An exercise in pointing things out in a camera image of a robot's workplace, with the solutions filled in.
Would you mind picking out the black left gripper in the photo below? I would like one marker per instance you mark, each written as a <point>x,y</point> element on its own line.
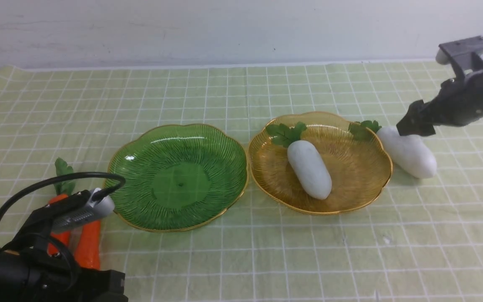
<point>46,271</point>

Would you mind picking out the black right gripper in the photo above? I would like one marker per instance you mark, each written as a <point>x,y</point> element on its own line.
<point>457,105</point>

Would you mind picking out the white toy radish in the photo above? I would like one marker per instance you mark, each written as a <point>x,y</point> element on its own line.
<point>409,152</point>
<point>304,158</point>

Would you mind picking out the short orange toy carrot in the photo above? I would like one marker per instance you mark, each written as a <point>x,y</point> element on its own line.
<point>87,251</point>

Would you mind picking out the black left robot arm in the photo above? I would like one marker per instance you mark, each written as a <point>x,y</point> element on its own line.
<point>7,259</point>

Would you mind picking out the amber glass plate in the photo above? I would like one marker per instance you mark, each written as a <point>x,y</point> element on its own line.
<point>351,151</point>

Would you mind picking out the green checked tablecloth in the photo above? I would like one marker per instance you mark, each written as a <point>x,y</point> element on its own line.
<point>418,242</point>

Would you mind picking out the green glass plate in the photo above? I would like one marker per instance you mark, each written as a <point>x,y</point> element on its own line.
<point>178,177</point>

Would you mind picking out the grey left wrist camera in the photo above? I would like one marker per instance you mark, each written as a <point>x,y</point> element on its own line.
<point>80,209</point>

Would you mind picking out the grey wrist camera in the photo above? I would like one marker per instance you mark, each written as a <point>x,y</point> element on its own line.
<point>463,55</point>
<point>80,209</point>

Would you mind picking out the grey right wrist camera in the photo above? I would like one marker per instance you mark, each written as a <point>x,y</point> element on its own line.
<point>463,55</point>

